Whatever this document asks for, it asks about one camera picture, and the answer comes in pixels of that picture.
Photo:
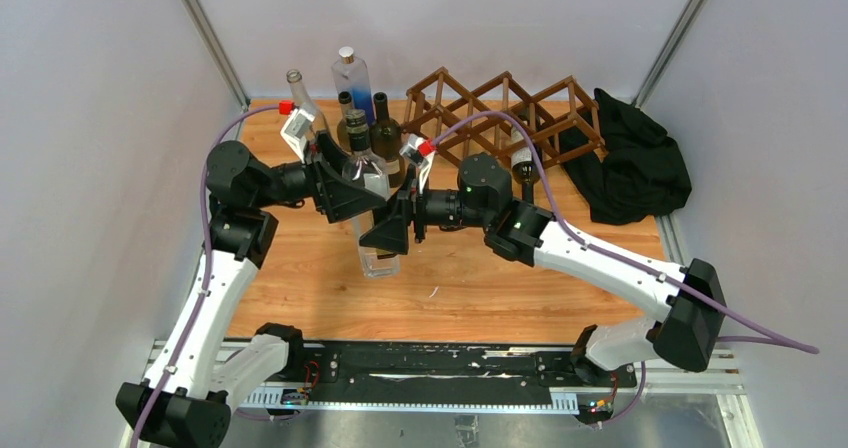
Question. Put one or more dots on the dark wine bottle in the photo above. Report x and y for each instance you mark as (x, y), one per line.
(386, 140)
(523, 168)

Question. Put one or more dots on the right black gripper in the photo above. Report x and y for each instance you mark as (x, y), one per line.
(392, 235)

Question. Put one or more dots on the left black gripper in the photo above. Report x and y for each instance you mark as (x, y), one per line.
(333, 194)

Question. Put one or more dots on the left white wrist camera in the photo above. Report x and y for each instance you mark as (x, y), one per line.
(297, 130)

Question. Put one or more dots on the black cloth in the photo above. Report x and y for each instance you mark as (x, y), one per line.
(642, 174)

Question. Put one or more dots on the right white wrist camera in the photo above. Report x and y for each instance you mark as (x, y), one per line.
(418, 152)

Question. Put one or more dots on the clear bottle black cap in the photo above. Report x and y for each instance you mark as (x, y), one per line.
(368, 170)

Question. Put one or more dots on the clear bottle black label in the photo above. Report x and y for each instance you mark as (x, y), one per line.
(304, 101)

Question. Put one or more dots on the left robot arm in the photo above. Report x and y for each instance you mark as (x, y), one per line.
(187, 398)

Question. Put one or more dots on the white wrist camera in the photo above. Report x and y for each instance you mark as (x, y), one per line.
(418, 152)
(297, 130)

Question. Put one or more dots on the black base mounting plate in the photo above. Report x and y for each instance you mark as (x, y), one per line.
(371, 375)

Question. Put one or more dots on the blue square glass bottle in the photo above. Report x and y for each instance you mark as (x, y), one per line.
(350, 74)

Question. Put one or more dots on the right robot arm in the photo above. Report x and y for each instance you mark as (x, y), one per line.
(681, 305)

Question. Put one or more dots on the olive green wine bottle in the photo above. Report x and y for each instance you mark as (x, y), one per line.
(346, 105)

